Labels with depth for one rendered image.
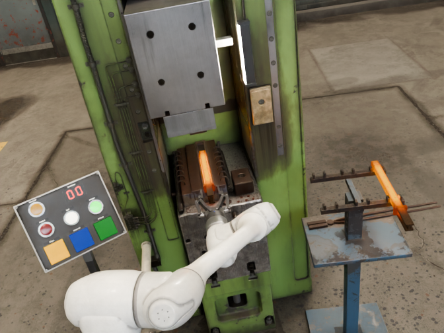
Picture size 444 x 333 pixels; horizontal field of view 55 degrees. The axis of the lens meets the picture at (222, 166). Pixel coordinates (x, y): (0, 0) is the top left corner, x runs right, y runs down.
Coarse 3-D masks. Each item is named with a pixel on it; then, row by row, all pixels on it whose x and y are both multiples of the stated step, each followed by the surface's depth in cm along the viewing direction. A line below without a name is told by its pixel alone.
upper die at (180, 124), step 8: (208, 104) 172; (168, 112) 171; (184, 112) 169; (192, 112) 169; (200, 112) 170; (208, 112) 170; (168, 120) 170; (176, 120) 170; (184, 120) 171; (192, 120) 171; (200, 120) 172; (208, 120) 172; (168, 128) 171; (176, 128) 172; (184, 128) 172; (192, 128) 173; (200, 128) 173; (208, 128) 174; (168, 136) 173
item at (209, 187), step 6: (204, 150) 214; (204, 156) 209; (204, 162) 204; (204, 168) 199; (204, 174) 195; (210, 180) 191; (204, 186) 187; (210, 186) 185; (210, 192) 181; (210, 198) 180
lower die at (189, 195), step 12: (192, 144) 224; (204, 144) 220; (192, 156) 214; (216, 156) 210; (180, 168) 208; (192, 168) 204; (216, 168) 201; (192, 180) 196; (216, 180) 193; (192, 192) 189; (204, 192) 190; (216, 192) 191; (192, 204) 193
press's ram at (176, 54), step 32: (128, 0) 168; (160, 0) 159; (192, 0) 151; (128, 32) 150; (160, 32) 152; (192, 32) 153; (160, 64) 157; (192, 64) 159; (160, 96) 164; (192, 96) 166
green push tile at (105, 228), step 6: (108, 216) 174; (96, 222) 172; (102, 222) 172; (108, 222) 173; (96, 228) 171; (102, 228) 172; (108, 228) 173; (114, 228) 174; (102, 234) 172; (108, 234) 173; (114, 234) 174
